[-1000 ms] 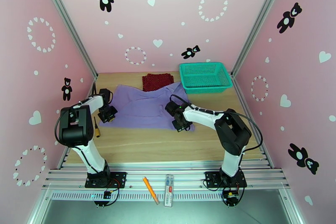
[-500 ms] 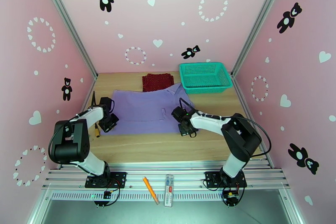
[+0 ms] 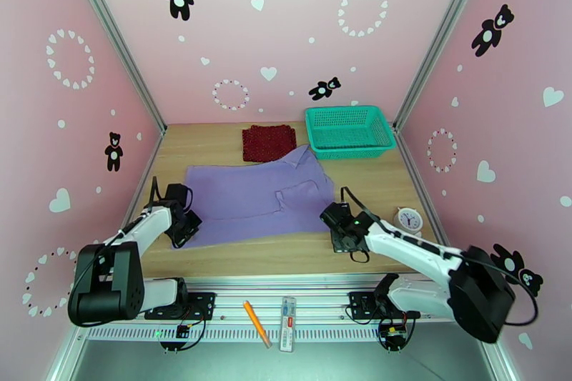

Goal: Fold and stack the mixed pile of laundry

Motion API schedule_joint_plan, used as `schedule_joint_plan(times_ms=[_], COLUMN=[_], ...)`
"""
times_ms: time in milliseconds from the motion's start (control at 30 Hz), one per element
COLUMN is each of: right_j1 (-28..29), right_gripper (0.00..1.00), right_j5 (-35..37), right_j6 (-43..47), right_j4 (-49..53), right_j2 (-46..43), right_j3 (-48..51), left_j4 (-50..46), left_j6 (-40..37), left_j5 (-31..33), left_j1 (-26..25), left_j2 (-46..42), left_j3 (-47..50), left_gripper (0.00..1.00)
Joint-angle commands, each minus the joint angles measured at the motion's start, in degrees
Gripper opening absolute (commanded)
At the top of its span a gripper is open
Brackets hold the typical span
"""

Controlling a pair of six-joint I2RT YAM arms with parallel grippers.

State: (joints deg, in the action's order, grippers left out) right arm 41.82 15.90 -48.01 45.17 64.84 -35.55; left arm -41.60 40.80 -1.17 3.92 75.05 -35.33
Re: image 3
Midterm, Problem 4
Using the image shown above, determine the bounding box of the aluminium front rail platform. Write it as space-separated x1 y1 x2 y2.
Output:
71 274 495 325

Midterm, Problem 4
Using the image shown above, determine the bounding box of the red white-dotted cloth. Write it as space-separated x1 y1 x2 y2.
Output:
241 124 298 165

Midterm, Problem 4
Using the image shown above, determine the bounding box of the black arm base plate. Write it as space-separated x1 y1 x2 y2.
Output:
144 290 217 320
348 290 421 320

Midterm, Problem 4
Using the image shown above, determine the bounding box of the aluminium frame post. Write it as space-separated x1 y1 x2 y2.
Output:
393 0 495 132
60 0 167 135

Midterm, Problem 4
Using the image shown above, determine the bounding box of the aluminium table side rail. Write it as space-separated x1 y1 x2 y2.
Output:
96 132 165 288
396 130 468 287

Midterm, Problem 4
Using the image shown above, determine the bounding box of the circuit board with yellow connector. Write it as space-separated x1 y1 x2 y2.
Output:
380 323 413 350

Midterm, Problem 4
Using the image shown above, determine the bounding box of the purple shirt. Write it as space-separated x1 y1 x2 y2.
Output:
180 144 336 251

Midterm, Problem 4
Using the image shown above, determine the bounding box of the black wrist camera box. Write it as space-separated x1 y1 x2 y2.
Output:
320 201 355 231
165 184 194 209

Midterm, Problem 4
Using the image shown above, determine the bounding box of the grey metal lower tray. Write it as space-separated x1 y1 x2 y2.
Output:
46 339 515 381

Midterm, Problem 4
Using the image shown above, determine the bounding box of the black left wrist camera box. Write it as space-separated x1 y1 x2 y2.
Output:
165 184 194 209

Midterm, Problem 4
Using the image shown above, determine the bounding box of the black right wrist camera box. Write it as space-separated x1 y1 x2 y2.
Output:
320 201 355 231

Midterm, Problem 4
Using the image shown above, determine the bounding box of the clear plastic case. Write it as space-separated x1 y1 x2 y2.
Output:
280 297 297 353

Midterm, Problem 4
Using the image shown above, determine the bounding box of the perforated metal strip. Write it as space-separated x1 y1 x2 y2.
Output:
84 323 385 342

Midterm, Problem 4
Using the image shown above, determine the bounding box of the teal plastic laundry basket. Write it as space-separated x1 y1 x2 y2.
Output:
305 105 398 161

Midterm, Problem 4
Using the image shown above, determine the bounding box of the black right camera cable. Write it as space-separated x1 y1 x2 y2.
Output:
340 187 381 224

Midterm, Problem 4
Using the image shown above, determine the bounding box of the white alarm clock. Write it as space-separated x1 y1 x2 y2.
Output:
393 207 423 239

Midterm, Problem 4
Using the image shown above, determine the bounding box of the orange pen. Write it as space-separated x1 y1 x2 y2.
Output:
242 300 272 349

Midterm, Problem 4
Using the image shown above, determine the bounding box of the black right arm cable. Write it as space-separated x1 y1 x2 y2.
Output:
464 254 540 327

